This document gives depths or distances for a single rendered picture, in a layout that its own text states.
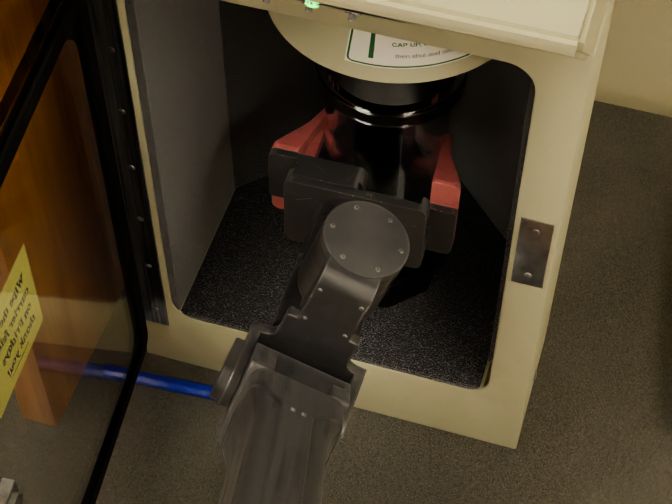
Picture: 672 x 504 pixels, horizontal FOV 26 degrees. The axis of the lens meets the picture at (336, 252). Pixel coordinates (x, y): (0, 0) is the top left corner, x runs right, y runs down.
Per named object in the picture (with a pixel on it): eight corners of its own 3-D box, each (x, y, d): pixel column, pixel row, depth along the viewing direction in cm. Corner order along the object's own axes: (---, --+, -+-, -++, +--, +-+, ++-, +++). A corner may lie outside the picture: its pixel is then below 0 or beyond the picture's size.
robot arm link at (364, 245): (203, 408, 93) (325, 462, 94) (248, 321, 84) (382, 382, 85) (264, 268, 100) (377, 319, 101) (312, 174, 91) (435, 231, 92)
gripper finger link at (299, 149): (299, 74, 107) (261, 166, 101) (394, 94, 106) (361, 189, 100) (299, 137, 112) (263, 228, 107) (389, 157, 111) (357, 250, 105)
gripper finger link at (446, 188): (386, 93, 106) (352, 187, 100) (483, 114, 105) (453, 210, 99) (382, 155, 111) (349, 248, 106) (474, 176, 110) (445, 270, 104)
